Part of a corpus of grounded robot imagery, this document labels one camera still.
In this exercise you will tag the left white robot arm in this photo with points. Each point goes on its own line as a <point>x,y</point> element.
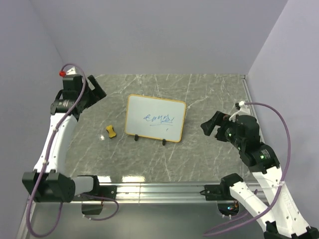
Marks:
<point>47,181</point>

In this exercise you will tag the yellow bone-shaped eraser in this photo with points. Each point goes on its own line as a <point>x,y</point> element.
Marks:
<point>110,131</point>

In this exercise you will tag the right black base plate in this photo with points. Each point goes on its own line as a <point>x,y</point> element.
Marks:
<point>216,193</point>

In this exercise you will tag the yellow framed whiteboard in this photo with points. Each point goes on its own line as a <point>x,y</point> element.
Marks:
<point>155,117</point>

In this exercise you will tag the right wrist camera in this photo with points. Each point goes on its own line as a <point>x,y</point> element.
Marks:
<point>242,109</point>

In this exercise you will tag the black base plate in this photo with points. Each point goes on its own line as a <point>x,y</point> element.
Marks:
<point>216,193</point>
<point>105,191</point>

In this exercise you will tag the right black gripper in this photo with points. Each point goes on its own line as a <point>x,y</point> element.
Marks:
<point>220,119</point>

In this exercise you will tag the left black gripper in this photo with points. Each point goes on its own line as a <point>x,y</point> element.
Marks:
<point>96,92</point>

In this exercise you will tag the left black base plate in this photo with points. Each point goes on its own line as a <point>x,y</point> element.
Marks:
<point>105,191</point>

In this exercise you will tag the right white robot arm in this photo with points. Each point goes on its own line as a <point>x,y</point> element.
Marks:
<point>281,219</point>

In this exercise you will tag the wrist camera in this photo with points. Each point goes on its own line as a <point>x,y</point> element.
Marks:
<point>71,71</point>
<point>242,109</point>

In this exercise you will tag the aluminium mounting rail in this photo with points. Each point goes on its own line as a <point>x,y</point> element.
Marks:
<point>162,193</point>

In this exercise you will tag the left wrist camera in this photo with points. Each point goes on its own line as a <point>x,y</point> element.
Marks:
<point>71,71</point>

